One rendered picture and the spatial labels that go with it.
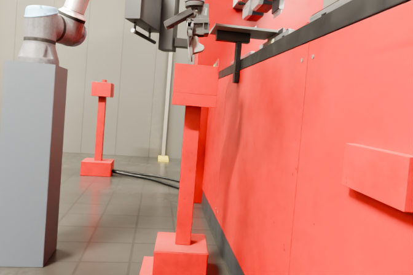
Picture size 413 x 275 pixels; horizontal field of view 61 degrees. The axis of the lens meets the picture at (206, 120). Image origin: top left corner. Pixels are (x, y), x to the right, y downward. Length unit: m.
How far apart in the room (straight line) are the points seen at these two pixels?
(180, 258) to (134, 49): 3.28
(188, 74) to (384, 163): 0.87
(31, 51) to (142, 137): 2.96
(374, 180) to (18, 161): 1.24
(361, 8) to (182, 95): 0.76
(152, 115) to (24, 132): 2.94
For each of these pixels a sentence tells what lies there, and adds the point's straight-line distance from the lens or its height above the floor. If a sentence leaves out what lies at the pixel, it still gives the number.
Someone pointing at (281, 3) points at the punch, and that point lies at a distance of 1.58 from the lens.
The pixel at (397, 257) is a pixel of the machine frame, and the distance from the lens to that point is 0.56.
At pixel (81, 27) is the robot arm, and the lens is 1.63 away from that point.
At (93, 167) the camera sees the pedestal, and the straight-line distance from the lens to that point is 3.14.
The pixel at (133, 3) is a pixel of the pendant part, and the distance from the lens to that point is 2.63.
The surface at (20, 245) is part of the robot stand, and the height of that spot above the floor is 0.08.
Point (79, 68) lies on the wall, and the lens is 4.39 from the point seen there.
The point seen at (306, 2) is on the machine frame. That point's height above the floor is 1.44.
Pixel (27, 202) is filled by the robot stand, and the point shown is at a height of 0.25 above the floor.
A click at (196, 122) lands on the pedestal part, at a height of 0.60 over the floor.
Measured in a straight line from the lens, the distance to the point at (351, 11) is 0.70.
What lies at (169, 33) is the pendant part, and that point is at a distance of 2.93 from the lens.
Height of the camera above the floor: 0.66
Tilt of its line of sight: 2 degrees down
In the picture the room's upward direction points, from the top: 5 degrees clockwise
